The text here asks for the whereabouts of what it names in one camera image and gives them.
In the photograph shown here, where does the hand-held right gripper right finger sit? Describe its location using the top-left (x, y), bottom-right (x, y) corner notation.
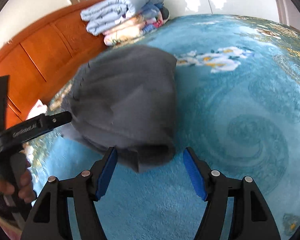
top-left (182, 147), bottom-right (282, 240)

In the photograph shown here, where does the white red-patterned cloth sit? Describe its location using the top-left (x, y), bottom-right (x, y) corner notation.
top-left (27, 99), bottom-right (49, 121)

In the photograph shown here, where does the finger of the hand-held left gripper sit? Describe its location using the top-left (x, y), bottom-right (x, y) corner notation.
top-left (40, 111), bottom-right (73, 133)

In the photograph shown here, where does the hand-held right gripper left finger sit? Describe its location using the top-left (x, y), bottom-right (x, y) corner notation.
top-left (21, 147), bottom-right (118, 240)

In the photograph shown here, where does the folded light blue quilt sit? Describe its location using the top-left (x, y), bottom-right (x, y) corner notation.
top-left (80, 0), bottom-right (165, 37)

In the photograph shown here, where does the grey garment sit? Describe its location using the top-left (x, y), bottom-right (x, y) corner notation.
top-left (61, 44), bottom-right (178, 173)

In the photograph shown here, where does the person's left hand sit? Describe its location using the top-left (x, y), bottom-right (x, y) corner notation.
top-left (0, 167), bottom-right (38, 204)

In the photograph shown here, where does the wooden headboard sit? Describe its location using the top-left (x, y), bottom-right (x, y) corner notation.
top-left (0, 0), bottom-right (110, 135)

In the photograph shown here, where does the blue floral blanket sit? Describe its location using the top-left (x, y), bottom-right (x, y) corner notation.
top-left (25, 14), bottom-right (300, 240)

